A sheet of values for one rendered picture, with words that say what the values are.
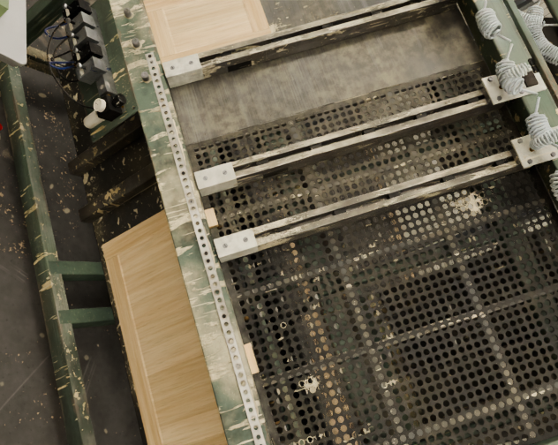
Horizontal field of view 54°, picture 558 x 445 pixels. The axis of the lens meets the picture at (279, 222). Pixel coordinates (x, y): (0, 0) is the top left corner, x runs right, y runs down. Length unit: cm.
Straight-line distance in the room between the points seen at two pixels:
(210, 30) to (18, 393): 147
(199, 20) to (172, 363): 125
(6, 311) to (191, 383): 75
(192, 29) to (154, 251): 83
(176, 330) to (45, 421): 58
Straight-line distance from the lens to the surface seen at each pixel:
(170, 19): 217
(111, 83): 206
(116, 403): 251
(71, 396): 217
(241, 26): 212
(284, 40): 201
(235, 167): 179
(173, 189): 181
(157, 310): 214
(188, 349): 205
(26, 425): 226
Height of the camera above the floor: 186
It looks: 26 degrees down
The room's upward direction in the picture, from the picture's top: 64 degrees clockwise
